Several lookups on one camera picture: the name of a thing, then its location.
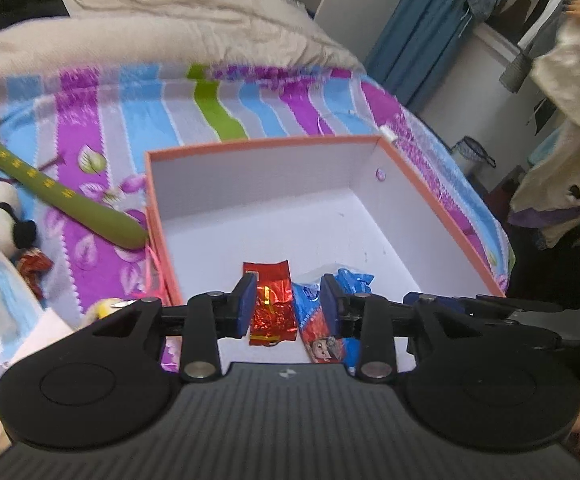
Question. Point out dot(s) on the beige duvet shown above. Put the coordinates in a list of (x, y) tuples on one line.
[(276, 33)]

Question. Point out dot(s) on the blue curtain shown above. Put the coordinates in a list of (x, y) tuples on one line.
[(417, 46)]

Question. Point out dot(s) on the dark red patterned sachet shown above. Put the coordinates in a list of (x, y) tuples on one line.
[(32, 264)]

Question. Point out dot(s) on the colourful striped bedsheet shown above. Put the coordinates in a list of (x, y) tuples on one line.
[(102, 408)]

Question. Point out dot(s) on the red foil snack packet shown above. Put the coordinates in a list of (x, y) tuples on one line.
[(273, 320)]

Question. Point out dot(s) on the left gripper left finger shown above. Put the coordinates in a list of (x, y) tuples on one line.
[(220, 319)]

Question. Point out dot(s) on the green plush massage stick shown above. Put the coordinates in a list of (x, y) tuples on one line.
[(116, 227)]

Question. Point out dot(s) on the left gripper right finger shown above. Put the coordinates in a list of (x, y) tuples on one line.
[(376, 322)]

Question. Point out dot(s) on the blue snack packet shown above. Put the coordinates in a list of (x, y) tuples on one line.
[(318, 310)]

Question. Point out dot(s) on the pink feather ring toy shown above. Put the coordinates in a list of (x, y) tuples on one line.
[(150, 284)]

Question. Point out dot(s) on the small panda plush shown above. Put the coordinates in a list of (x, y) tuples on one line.
[(16, 234)]

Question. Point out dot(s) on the orange cardboard box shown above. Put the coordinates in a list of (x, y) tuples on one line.
[(320, 203)]

